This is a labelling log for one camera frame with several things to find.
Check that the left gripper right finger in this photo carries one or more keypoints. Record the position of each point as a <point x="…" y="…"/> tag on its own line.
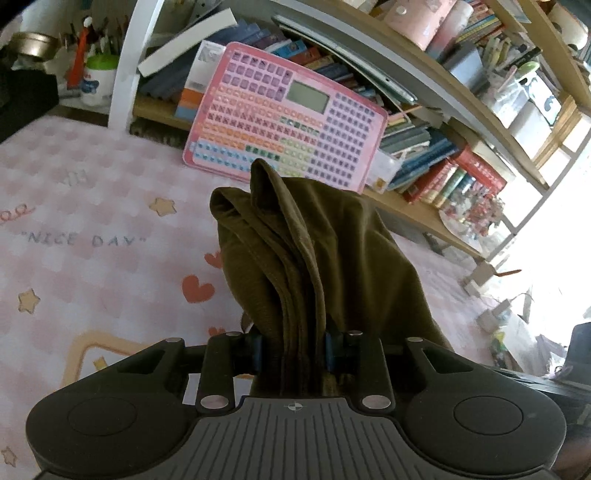
<point x="358" y="362"/>

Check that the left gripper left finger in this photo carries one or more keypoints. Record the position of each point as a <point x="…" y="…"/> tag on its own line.
<point x="226" y="356"/>

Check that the dark olive green skirt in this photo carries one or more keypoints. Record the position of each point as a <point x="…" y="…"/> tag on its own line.
<point x="305" y="260"/>

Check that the red boxed book set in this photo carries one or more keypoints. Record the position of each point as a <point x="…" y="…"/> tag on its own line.
<point x="455" y="176"/>

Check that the pink keyboard learning tablet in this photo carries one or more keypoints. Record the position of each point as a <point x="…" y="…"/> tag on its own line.
<point x="261" y="106"/>

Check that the orange and white box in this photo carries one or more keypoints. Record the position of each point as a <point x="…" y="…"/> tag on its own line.
<point x="201" y="72"/>

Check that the white cup with green lid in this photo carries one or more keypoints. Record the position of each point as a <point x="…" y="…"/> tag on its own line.
<point x="98" y="80"/>

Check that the red bottle figurine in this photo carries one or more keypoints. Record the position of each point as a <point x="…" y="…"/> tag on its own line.
<point x="76" y="72"/>

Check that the white slanted book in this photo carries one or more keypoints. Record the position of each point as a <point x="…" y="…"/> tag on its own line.
<point x="186" y="40"/>

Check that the pink cylindrical container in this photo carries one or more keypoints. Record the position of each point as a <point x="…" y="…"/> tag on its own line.
<point x="418" y="20"/>

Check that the metal bowl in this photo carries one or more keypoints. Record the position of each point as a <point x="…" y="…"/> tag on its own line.
<point x="39" y="46"/>

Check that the white shelf post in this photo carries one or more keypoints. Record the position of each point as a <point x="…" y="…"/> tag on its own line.
<point x="141" y="26"/>

